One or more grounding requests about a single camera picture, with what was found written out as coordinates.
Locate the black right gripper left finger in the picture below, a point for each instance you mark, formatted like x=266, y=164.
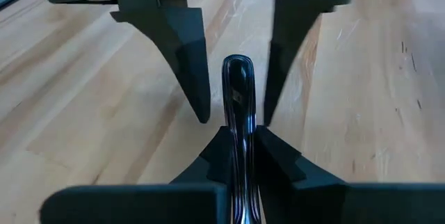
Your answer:
x=194, y=199

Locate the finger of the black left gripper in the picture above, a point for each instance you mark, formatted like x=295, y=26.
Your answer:
x=285, y=36
x=187, y=60

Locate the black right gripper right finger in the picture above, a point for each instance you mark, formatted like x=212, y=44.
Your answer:
x=313, y=199

